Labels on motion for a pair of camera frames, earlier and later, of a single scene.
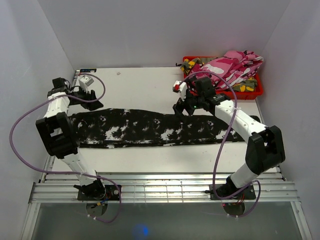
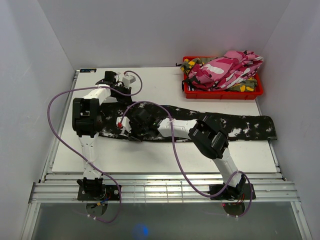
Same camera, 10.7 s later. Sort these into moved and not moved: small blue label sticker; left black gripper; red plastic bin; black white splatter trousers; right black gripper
Moved: left black gripper; black white splatter trousers; right black gripper
Not moved: small blue label sticker; red plastic bin
